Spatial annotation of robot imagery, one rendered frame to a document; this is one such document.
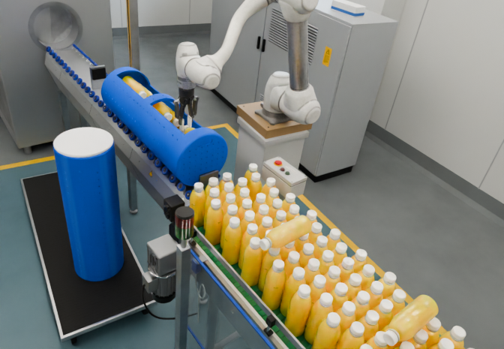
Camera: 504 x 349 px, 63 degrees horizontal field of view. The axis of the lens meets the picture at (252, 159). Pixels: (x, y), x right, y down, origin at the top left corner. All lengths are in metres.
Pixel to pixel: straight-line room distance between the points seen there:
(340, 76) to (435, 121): 1.37
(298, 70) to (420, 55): 2.43
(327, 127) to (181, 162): 1.89
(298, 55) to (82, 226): 1.43
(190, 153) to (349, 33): 1.77
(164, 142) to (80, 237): 0.79
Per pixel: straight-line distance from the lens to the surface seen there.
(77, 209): 2.30
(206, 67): 1.78
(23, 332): 2.75
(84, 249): 2.49
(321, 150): 3.61
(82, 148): 2.15
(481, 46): 4.06
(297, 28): 2.00
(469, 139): 4.20
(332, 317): 1.36
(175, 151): 1.86
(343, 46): 3.25
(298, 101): 2.17
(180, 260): 1.51
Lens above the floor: 2.16
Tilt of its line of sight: 33 degrees down
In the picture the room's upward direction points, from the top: 8 degrees clockwise
